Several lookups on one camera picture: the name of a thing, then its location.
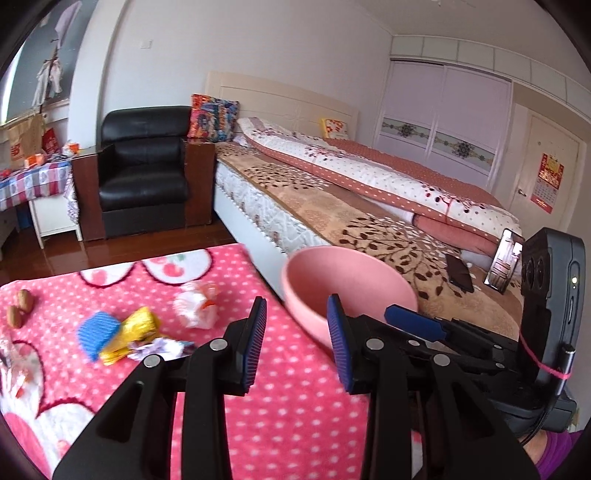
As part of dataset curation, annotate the grey-white paper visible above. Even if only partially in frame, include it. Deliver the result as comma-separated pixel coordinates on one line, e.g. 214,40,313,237
127,337,195,362

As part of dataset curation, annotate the blue scrubbing sponge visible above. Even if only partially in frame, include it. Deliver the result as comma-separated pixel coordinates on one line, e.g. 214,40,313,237
77,311,121,361

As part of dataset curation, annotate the pink plastic trash bin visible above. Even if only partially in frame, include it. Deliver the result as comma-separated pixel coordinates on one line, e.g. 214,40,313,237
280,246,419,349

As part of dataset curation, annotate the yellow crumpled wrapper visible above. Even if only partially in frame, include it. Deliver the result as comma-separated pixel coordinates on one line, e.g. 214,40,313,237
99,307,160,366

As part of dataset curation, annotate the brown leaf pattern blanket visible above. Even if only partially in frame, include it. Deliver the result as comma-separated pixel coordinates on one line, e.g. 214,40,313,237
214,143,523,339

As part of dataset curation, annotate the black wallet on bed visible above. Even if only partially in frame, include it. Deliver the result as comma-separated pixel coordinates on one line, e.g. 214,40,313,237
445,254,474,293

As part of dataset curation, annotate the clear plastic snack wrapper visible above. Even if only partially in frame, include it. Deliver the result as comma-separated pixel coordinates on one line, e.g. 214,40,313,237
1,338,33,398

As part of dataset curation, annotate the smartphone on stand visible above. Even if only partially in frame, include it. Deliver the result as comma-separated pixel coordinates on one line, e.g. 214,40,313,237
484,229,525,294

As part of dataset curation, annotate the brown walnut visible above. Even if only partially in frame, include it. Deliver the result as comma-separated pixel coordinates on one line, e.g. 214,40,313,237
16,289,35,313
6,305,23,329

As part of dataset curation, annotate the white door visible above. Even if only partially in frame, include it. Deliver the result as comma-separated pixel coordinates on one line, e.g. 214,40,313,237
510,113,586,238

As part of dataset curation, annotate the white side cabinet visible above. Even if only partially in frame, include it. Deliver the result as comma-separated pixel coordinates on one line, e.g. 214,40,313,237
28,194,83,249

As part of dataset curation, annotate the white floral red-trim quilt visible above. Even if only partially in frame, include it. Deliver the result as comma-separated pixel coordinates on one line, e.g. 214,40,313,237
238,117,522,241

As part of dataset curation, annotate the black leather armchair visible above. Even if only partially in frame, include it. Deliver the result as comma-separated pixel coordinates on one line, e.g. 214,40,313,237
97,106,190,238

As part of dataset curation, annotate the checkered cloth covered table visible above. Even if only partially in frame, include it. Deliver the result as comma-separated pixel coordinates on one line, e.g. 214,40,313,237
0,161,72,211

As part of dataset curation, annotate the white built-in wardrobe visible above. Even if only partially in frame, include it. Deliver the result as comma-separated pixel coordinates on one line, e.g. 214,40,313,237
375,35,590,189

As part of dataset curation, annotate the yellow patterned pillow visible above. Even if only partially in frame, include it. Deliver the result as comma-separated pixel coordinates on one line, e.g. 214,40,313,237
321,118,349,140

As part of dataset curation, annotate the brown paper bag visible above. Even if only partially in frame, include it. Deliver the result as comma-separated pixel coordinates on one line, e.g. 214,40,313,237
8,114,45,163

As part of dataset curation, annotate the colourful patterned cushion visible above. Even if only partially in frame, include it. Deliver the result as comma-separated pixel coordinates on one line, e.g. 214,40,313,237
187,94,239,143

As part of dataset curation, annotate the coat stand with clothes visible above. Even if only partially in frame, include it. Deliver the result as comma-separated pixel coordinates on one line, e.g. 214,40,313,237
31,0,84,112

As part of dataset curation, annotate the red wall calendar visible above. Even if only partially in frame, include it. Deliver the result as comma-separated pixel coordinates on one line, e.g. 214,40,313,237
530,153,564,214

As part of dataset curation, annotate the bed with white frame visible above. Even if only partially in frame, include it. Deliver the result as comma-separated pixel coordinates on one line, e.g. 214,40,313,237
205,71,523,338

